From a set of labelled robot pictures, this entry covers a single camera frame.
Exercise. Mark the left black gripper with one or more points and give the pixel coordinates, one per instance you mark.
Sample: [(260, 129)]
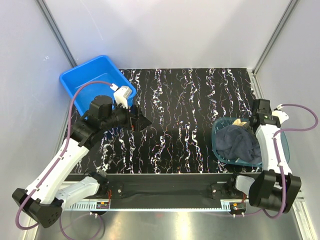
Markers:
[(138, 122)]

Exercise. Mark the dark grey-blue towel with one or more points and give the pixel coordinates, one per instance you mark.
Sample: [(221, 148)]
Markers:
[(236, 142)]

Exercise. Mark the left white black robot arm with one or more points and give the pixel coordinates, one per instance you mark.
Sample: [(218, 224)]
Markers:
[(43, 200)]

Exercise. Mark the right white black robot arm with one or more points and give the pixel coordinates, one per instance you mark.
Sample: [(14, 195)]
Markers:
[(275, 189)]

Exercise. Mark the blue plastic bin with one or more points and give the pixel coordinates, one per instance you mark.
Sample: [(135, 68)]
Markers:
[(100, 68)]

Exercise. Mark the yellow towel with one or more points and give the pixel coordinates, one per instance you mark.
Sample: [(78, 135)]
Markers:
[(239, 122)]

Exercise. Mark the left small connector board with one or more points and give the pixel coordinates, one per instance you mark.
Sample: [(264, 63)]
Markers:
[(102, 205)]

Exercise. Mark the small connector board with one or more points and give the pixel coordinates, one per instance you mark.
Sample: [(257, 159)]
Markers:
[(238, 206), (102, 205)]

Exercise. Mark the right small connector board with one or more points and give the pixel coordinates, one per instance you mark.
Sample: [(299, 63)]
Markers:
[(238, 206)]

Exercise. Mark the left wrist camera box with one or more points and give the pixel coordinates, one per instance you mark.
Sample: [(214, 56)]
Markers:
[(121, 96)]

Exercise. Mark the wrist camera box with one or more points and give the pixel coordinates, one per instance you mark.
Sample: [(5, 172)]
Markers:
[(121, 96), (282, 116)]

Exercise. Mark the aluminium front rail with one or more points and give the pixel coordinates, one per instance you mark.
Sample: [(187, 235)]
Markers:
[(150, 205)]

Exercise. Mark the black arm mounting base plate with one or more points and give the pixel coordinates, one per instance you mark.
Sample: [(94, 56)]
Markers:
[(194, 185)]

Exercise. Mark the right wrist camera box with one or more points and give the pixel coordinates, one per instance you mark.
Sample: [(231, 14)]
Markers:
[(282, 116)]

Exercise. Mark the left aluminium frame post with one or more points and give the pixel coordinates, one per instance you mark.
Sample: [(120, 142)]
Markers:
[(56, 31)]

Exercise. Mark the aluminium frame post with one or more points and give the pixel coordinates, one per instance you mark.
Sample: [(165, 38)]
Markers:
[(56, 31), (276, 33)]

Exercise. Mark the right aluminium frame post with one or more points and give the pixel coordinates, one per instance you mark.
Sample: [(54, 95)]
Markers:
[(276, 33)]

